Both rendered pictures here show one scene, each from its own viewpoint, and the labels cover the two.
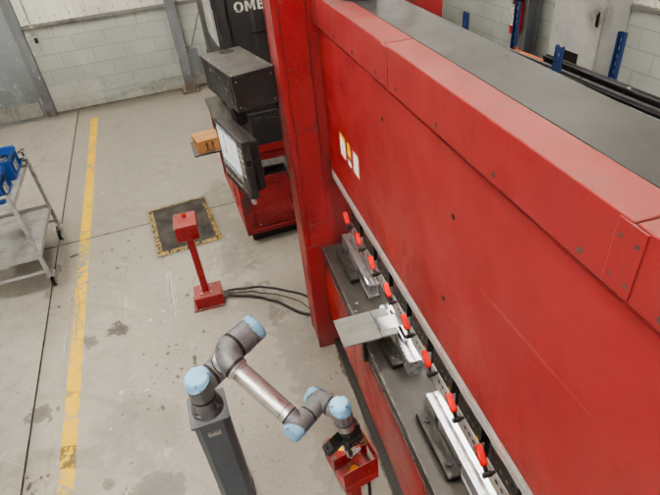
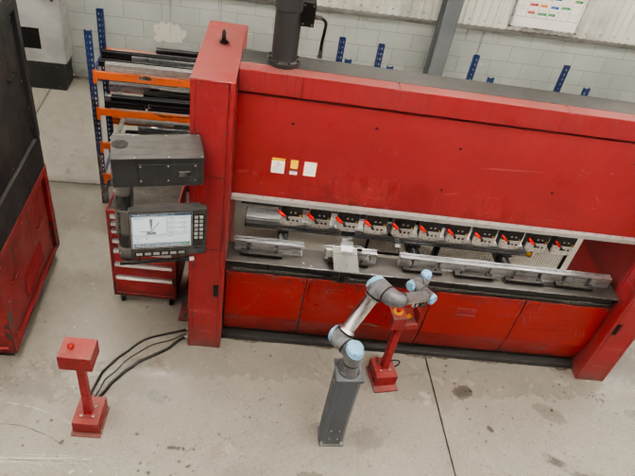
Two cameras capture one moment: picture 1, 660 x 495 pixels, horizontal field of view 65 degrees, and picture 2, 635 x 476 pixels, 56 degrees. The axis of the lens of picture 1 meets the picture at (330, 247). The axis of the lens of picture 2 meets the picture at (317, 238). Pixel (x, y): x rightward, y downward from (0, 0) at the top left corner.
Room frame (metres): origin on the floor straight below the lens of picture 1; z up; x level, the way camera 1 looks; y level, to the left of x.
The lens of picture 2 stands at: (1.71, 3.08, 3.82)
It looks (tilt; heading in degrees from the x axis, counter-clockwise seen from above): 40 degrees down; 274
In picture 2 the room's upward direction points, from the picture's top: 11 degrees clockwise
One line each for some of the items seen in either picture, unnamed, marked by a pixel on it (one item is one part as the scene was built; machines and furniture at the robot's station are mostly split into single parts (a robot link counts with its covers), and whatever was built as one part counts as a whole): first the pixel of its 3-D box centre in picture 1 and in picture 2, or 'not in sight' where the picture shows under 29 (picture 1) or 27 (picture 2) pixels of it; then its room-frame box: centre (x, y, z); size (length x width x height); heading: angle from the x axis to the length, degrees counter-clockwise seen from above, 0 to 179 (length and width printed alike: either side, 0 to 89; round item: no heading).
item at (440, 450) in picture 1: (437, 444); (421, 270); (1.14, -0.34, 0.89); 0.30 x 0.05 x 0.03; 12
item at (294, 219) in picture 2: (362, 227); (291, 212); (2.16, -0.18, 1.25); 0.15 x 0.09 x 0.17; 12
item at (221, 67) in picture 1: (248, 132); (158, 205); (2.89, 0.40, 1.53); 0.51 x 0.25 x 0.85; 26
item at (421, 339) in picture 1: (428, 336); (403, 225); (1.38, -0.34, 1.25); 0.15 x 0.09 x 0.17; 12
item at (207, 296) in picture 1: (196, 261); (84, 385); (3.17, 1.02, 0.41); 0.25 x 0.20 x 0.83; 102
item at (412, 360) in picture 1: (399, 337); (350, 254); (1.70, -0.28, 0.92); 0.39 x 0.06 x 0.10; 12
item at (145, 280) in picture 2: not in sight; (149, 244); (3.29, -0.30, 0.50); 0.50 x 0.50 x 1.00; 12
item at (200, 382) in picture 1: (199, 383); (352, 352); (1.53, 0.65, 0.94); 0.13 x 0.12 x 0.14; 139
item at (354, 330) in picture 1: (364, 326); (345, 260); (1.72, -0.12, 1.00); 0.26 x 0.18 x 0.01; 102
